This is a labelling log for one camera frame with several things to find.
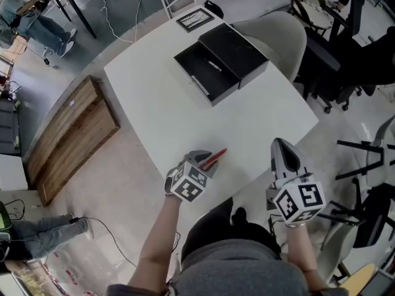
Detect black storage box with lid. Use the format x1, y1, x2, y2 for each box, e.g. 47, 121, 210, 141
173, 22, 270, 107

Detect green bag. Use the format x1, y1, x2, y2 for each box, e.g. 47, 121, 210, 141
0, 202, 12, 231

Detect black-framed chair white cushion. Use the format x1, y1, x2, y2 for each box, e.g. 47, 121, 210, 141
289, 0, 349, 32

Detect black floor cable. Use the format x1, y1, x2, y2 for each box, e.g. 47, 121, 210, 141
69, 216, 136, 268

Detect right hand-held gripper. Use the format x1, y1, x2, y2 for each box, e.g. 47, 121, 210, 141
265, 138, 327, 228

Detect person's grey shirt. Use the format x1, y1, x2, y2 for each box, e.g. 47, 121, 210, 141
107, 239, 349, 296

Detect person's right forearm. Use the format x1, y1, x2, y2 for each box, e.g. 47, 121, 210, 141
285, 225, 328, 292

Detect rows of black bags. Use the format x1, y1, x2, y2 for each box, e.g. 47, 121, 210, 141
194, 0, 225, 20

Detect person's left forearm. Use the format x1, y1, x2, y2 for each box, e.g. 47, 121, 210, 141
125, 194, 186, 292

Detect black picture frame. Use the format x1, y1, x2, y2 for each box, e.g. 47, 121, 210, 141
175, 7, 215, 33

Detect red marker pen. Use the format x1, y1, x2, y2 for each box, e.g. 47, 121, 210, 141
199, 148, 228, 170

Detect wooden step platform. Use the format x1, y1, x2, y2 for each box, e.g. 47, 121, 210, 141
26, 75, 121, 207

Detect black metal table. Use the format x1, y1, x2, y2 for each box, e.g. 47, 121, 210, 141
51, 0, 143, 39

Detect grey marker pen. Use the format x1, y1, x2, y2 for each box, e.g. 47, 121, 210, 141
190, 75, 208, 95

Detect white floor cable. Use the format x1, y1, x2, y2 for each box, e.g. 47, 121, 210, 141
98, 0, 143, 44

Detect white cabinet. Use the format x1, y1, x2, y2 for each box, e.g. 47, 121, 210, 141
0, 154, 28, 191

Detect grey drawer cabinet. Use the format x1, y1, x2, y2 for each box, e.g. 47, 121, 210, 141
0, 100, 21, 157

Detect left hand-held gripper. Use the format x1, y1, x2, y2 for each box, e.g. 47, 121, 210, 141
164, 149, 220, 204

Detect person's black trousers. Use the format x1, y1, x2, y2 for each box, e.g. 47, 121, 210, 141
181, 197, 282, 261

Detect yellow round stool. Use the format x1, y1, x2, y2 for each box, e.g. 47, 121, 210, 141
339, 263, 376, 296

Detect beige shell chair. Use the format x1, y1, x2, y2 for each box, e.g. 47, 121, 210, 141
231, 10, 308, 83

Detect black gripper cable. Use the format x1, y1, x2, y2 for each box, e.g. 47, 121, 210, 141
267, 213, 289, 249

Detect black pen white label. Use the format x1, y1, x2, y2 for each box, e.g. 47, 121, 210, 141
203, 57, 223, 72

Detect black office chair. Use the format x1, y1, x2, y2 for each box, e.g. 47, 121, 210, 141
301, 26, 395, 113

